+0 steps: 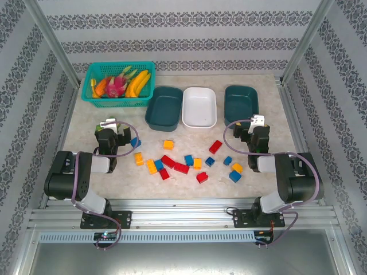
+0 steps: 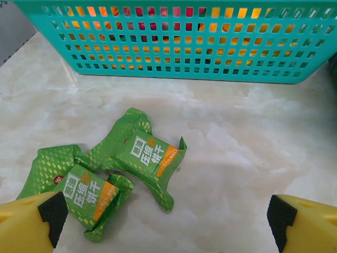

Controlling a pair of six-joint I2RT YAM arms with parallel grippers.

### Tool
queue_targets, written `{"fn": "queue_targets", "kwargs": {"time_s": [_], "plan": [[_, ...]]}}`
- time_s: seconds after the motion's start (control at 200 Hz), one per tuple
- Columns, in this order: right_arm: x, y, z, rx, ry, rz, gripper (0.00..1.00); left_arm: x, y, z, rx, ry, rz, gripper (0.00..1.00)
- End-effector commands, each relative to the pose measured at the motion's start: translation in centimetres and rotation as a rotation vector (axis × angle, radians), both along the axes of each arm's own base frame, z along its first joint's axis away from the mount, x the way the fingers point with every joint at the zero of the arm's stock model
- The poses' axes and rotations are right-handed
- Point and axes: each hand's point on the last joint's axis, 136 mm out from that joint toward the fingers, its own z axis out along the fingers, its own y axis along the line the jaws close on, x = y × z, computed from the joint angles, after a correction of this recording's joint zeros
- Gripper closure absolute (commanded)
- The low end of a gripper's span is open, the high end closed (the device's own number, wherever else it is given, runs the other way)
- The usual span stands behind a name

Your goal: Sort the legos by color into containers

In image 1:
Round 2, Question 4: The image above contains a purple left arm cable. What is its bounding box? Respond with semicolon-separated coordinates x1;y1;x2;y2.
70;121;142;252

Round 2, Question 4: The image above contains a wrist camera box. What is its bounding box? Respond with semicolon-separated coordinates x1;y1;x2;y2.
248;114;266;134
99;119;120;134

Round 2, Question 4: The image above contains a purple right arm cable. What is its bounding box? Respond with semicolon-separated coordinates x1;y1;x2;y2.
222;119;321;247

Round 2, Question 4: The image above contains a dark teal plastic container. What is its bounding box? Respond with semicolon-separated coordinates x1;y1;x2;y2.
145;85;184;132
223;85;260;127

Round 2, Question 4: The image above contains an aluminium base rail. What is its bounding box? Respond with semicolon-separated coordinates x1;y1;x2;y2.
27;198;343;230

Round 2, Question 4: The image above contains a teal plastic basket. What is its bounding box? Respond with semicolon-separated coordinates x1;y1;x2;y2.
81;60;157;109

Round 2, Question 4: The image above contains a grey slotted cable duct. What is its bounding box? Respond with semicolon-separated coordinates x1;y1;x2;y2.
38;231;256;243

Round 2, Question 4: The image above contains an orange toy fruit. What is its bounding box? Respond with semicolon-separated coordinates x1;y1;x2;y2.
94;78;108;98

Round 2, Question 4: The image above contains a pink toy dragon fruit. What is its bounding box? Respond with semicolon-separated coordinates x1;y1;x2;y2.
104;65;131;99

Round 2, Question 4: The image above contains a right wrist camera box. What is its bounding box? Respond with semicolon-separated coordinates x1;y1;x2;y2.
248;114;266;134

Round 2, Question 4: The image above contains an aluminium table side rail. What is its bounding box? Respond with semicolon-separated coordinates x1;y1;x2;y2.
39;84;80;209
275;76;326;207

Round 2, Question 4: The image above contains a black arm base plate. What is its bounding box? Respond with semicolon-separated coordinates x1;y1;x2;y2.
80;210;133;230
232;209;286;229

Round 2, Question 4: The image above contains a white plastic container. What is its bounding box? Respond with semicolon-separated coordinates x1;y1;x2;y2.
182;87;217;129

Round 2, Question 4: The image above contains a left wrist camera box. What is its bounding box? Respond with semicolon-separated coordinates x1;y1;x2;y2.
99;119;120;134

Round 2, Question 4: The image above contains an aluminium frame post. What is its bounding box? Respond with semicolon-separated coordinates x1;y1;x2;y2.
22;0;81;87
279;0;335;85

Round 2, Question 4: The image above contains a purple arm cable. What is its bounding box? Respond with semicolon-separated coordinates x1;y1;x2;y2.
70;121;142;252
222;119;321;247

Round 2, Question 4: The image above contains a small circuit board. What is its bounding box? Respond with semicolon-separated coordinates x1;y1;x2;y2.
254;235;275;245
93;231;118;241

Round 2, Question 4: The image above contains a yellow toy banana bunch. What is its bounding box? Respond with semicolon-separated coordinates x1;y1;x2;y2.
124;70;152;99

